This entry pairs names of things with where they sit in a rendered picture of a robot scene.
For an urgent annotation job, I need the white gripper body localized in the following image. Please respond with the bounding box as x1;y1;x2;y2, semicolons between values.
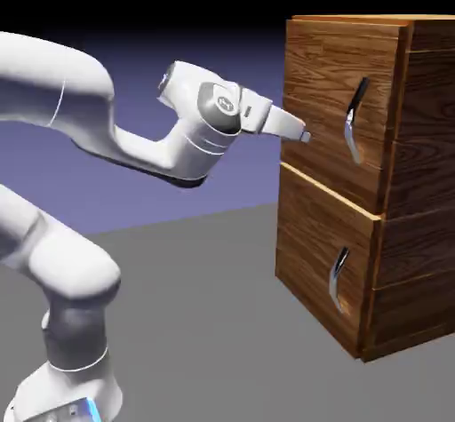
263;104;307;142

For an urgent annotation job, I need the curved handle with black end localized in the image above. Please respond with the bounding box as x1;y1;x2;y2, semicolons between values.
343;76;370;165

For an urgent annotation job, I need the larger wooden cabinet door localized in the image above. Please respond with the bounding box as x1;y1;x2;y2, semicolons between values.
279;19;409;216

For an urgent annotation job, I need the smaller wooden cabinet door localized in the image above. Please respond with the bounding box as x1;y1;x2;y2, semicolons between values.
274;162;382;361

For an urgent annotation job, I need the curved silver metal handle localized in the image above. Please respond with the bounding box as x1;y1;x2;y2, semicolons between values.
328;246;350;315

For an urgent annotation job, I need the brown wooden cabinet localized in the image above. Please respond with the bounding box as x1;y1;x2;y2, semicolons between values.
274;13;455;363

